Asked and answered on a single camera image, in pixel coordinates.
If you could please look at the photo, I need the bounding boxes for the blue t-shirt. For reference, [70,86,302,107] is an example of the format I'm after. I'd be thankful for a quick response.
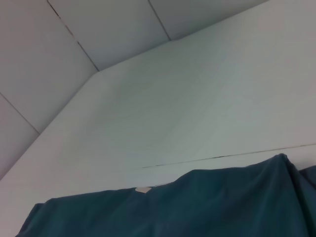
[15,153,316,237]

